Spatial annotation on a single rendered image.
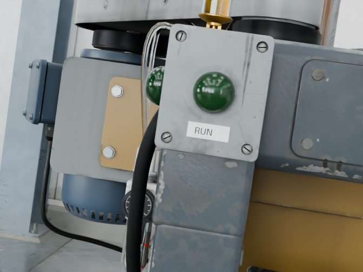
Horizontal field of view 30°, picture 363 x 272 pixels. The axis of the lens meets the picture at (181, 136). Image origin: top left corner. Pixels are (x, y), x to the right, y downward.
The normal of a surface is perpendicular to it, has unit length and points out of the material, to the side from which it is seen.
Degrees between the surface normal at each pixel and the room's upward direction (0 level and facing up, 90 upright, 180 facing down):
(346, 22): 90
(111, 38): 90
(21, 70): 90
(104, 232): 90
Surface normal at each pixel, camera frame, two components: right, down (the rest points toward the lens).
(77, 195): -0.55, -0.01
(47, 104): 0.34, 0.10
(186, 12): -0.83, -0.09
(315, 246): -0.10, 0.04
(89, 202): -0.31, 0.03
